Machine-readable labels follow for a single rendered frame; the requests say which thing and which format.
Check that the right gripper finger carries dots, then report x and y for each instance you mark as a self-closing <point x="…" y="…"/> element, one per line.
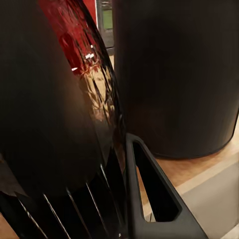
<point x="174" y="219"/>

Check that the electric kettle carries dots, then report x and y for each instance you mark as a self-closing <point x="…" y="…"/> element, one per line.
<point x="62" y="129"/>

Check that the cabinet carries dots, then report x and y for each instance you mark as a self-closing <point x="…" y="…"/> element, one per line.
<point x="214" y="203"/>

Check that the coffee maker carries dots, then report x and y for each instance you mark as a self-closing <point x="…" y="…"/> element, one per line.
<point x="176" y="64"/>

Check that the countertop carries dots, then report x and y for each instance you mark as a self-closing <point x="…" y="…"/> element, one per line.
<point x="184" y="174"/>

